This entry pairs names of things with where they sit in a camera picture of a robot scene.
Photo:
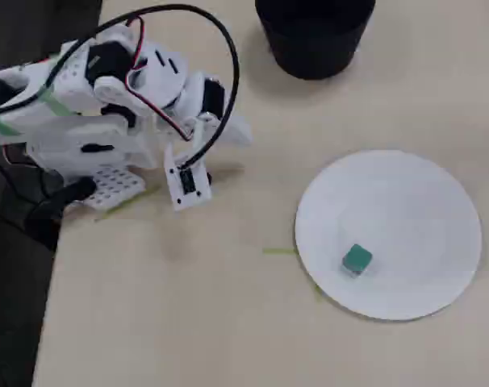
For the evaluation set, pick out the white paper plate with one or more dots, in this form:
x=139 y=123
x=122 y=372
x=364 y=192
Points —
x=410 y=209

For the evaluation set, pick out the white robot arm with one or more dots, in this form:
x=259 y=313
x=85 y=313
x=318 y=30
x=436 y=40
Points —
x=71 y=133

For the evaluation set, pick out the green cube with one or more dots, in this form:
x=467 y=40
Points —
x=356 y=260

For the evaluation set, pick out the white wrist camera board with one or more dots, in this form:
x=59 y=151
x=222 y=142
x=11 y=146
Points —
x=176 y=190

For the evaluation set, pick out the black table clamp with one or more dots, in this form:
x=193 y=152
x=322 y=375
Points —
x=47 y=213

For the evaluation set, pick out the white perforated base plate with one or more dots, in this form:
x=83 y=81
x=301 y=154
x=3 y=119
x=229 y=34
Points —
x=115 y=185

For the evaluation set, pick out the black bin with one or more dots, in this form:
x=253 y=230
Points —
x=315 y=36

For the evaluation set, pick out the green tape strip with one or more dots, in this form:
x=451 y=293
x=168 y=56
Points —
x=125 y=205
x=55 y=102
x=2 y=125
x=278 y=251

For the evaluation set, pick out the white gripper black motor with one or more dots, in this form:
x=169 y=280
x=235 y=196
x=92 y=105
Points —
x=216 y=106

